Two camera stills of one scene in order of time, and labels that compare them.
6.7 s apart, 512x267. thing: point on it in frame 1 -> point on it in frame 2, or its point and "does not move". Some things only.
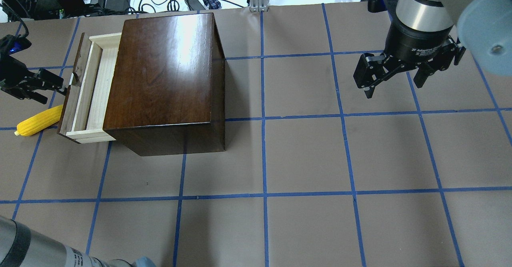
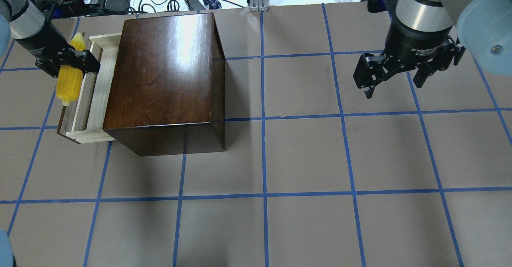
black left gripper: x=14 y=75 -> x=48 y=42
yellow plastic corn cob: x=31 y=125 -> x=70 y=79
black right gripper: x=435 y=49 does not move
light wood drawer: x=87 y=99 does not move
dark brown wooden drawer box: x=166 y=91 does not move
